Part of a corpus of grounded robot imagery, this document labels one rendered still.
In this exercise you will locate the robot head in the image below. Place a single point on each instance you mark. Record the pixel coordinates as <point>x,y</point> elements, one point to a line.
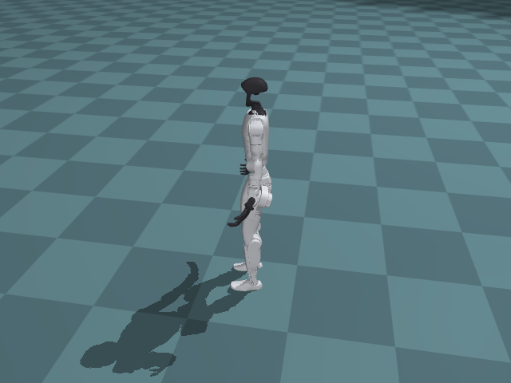
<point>254,85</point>

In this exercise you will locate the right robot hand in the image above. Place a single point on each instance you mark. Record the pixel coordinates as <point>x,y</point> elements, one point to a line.
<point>246,171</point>

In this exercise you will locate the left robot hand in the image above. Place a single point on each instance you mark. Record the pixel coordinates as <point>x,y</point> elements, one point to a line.
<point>245,213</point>

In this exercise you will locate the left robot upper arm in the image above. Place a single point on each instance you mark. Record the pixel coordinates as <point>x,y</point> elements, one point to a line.
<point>255,132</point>

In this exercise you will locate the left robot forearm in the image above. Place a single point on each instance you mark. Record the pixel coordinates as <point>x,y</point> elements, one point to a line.
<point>254,181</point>

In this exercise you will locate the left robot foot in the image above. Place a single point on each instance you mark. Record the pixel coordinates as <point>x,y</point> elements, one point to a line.
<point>244,285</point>

